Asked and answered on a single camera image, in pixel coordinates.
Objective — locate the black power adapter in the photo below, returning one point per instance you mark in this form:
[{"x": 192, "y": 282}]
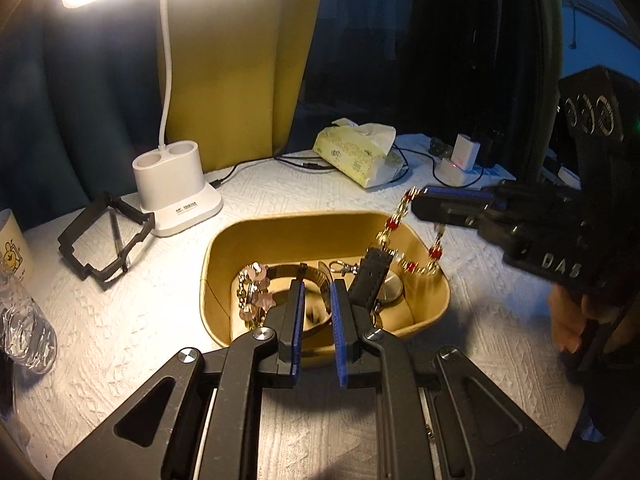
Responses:
[{"x": 492, "y": 145}]

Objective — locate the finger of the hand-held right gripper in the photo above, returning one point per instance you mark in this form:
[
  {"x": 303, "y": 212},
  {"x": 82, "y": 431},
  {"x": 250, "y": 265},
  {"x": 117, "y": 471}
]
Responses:
[
  {"x": 455, "y": 192},
  {"x": 450, "y": 212}
]

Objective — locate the yellow tissue pack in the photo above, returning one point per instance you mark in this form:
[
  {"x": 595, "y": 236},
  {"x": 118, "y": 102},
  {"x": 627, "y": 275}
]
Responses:
[{"x": 350, "y": 155}]

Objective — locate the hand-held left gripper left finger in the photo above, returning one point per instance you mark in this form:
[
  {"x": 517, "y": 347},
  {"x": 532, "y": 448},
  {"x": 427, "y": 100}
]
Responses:
[{"x": 298, "y": 330}]

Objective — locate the yellow oval tray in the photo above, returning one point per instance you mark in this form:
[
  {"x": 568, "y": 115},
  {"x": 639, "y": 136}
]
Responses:
[{"x": 235, "y": 245}]

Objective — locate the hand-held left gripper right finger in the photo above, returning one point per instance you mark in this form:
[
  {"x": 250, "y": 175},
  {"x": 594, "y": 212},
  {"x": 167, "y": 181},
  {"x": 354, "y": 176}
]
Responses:
[{"x": 340, "y": 340}]

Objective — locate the white charger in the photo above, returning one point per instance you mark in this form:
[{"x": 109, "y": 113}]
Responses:
[{"x": 466, "y": 152}]

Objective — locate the white knitted tablecloth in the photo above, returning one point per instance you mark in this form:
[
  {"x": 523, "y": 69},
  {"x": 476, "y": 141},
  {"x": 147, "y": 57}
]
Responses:
[{"x": 150, "y": 320}]

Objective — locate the yellow curtain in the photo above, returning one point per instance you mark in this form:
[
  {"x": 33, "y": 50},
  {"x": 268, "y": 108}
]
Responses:
[{"x": 240, "y": 60}]

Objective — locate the white printed mug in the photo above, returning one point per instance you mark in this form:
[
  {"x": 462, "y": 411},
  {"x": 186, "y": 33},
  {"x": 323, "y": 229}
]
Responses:
[{"x": 12, "y": 245}]

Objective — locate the white charger and power strip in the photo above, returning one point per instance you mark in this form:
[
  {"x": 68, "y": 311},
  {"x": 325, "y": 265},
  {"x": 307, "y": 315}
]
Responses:
[{"x": 492, "y": 176}]

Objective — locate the black plastic frame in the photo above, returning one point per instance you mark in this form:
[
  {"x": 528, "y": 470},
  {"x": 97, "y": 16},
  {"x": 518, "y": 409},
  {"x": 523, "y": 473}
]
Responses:
[{"x": 70, "y": 255}]

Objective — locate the white desk lamp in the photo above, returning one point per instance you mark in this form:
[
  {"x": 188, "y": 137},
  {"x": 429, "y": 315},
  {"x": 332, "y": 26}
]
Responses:
[{"x": 175, "y": 195}]

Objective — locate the gold bangle watch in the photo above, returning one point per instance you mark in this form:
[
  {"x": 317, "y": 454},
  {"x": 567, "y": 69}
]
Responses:
[{"x": 320, "y": 275}]

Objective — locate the blue curtain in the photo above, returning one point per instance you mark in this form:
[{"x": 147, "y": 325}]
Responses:
[{"x": 75, "y": 110}]

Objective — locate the clear plastic water bottle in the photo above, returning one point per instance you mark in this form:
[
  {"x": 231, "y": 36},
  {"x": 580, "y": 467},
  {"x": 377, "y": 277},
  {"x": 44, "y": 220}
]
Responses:
[{"x": 25, "y": 330}]

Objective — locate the person's right hand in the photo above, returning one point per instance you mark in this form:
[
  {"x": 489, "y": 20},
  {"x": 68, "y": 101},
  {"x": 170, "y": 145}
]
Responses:
[{"x": 565, "y": 320}]

